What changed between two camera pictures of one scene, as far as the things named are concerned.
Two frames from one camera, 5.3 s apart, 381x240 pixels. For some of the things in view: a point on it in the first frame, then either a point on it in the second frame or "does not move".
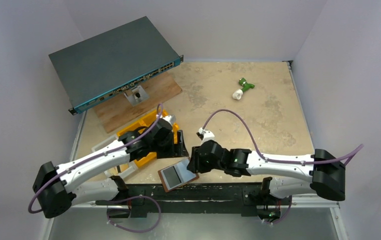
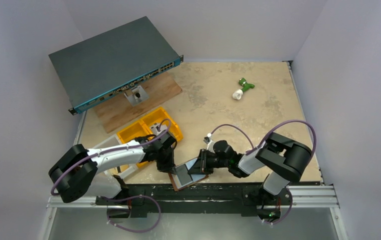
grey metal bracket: x=136 y=96 does not move
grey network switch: x=99 y=65 does not move
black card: x=172 y=176 -> x=183 y=176
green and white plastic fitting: x=238 y=94 does not move
